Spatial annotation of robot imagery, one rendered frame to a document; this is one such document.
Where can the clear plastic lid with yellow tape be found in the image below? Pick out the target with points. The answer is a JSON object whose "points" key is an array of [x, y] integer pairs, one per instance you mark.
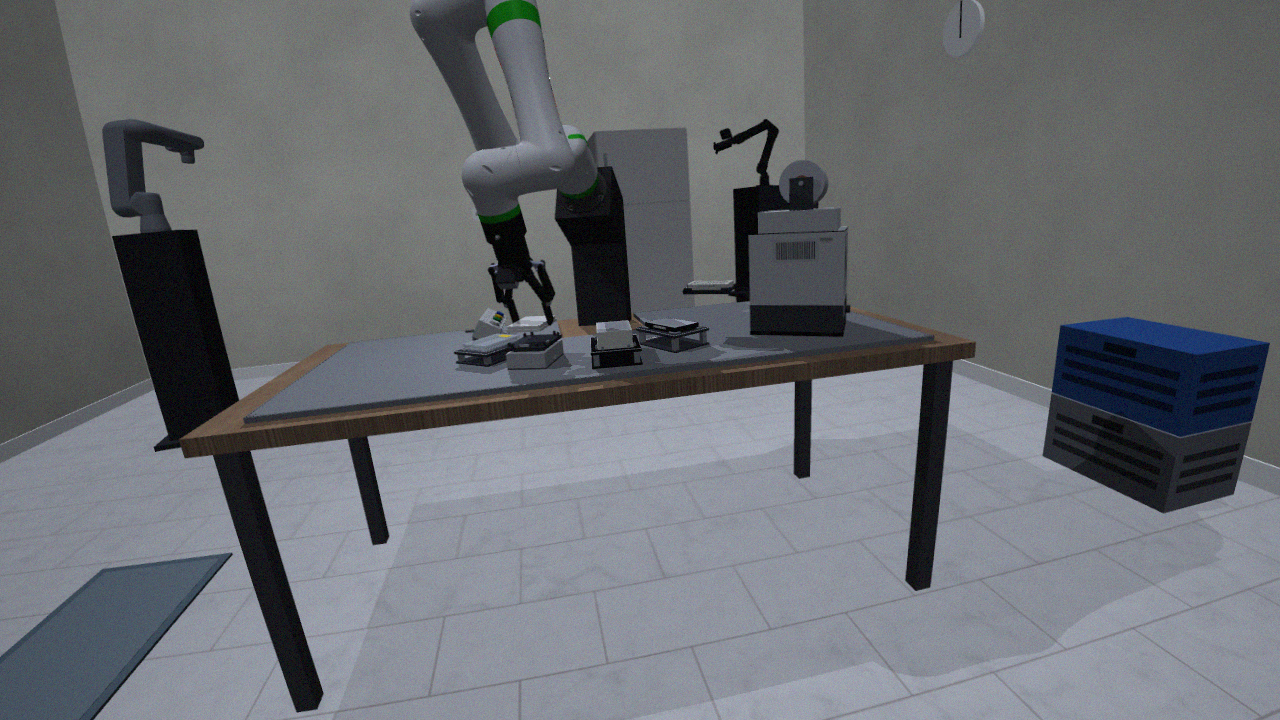
{"points": [[491, 341]]}

